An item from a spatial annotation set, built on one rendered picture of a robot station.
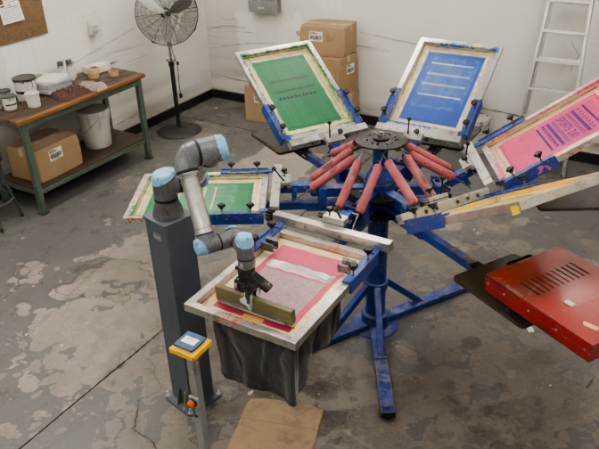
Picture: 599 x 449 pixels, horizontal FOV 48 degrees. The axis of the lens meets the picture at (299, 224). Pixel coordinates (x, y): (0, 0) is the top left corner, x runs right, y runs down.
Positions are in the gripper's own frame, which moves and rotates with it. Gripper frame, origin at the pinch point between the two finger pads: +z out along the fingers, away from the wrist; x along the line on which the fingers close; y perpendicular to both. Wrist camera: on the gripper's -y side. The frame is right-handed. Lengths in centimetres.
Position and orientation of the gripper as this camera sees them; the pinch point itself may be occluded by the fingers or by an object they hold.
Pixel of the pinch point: (254, 306)
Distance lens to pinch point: 299.6
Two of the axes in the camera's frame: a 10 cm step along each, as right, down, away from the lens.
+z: 0.5, 8.8, 4.7
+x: -5.1, 4.2, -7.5
